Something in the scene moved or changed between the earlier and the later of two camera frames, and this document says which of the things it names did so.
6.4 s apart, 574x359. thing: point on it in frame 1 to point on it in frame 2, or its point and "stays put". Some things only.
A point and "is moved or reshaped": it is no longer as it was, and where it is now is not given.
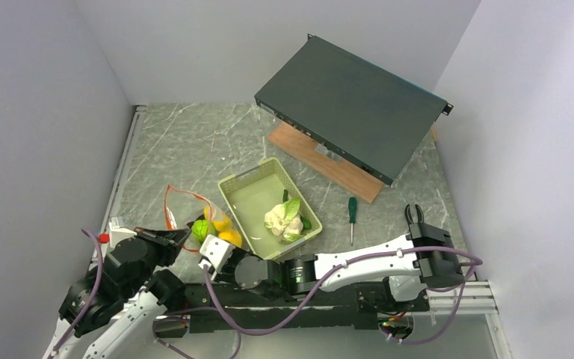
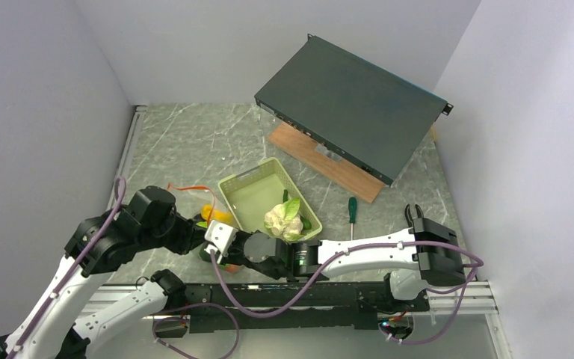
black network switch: (365, 116) stays put
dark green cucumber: (306, 224) stays put
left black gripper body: (161, 255) to (179, 232)
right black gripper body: (229, 276) to (235, 254)
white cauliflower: (283, 221) stays put
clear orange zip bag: (184, 209) is moved or reshaped
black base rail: (336, 307) stays put
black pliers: (420, 215) stays put
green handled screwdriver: (352, 215) stays put
